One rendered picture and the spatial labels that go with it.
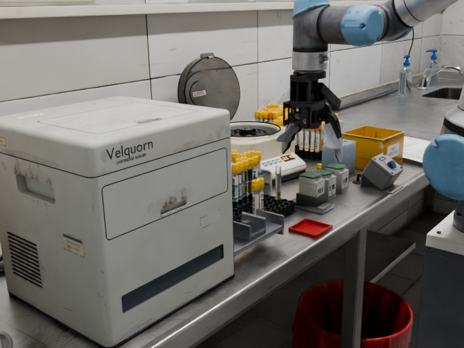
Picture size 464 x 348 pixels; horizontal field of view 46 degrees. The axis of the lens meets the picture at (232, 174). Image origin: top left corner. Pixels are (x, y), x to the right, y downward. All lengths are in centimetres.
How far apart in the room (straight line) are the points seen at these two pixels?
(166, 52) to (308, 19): 61
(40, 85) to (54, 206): 65
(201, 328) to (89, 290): 20
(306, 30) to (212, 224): 48
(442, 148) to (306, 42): 37
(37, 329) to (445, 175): 70
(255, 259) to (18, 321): 42
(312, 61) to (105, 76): 60
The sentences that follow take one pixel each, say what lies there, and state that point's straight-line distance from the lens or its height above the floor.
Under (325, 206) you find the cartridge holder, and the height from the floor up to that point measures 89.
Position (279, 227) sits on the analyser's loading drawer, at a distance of 108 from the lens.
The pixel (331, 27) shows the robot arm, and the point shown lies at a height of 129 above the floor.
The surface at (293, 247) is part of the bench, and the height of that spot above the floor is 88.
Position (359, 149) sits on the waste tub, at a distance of 159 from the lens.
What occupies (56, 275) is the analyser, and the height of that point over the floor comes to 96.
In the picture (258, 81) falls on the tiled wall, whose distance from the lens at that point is 201.
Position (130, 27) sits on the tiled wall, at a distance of 157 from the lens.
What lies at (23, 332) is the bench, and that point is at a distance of 90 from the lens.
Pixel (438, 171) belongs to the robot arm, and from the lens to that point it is 100.
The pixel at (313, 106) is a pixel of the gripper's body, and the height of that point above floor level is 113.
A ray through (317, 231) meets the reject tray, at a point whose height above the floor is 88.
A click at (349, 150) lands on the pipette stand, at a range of 150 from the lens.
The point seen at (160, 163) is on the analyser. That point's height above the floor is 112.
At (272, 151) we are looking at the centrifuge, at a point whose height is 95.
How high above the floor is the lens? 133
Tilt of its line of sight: 17 degrees down
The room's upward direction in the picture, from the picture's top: 1 degrees counter-clockwise
